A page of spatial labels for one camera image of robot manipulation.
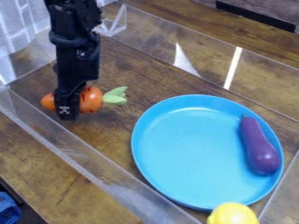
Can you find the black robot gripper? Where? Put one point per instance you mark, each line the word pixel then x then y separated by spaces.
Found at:
pixel 76 67

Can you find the orange toy carrot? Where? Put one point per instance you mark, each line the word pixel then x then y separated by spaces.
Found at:
pixel 92 100

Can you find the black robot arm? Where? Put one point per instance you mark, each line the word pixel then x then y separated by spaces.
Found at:
pixel 73 18

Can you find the blue round plate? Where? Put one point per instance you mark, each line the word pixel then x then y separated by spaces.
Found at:
pixel 188 152

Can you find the blue plastic object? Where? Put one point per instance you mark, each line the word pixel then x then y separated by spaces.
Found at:
pixel 9 210

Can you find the purple toy eggplant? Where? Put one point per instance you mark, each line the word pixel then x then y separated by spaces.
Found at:
pixel 261 155

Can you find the yellow toy fruit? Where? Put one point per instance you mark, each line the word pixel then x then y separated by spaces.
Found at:
pixel 232 213

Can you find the clear acrylic enclosure wall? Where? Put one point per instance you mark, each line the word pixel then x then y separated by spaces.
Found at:
pixel 70 168

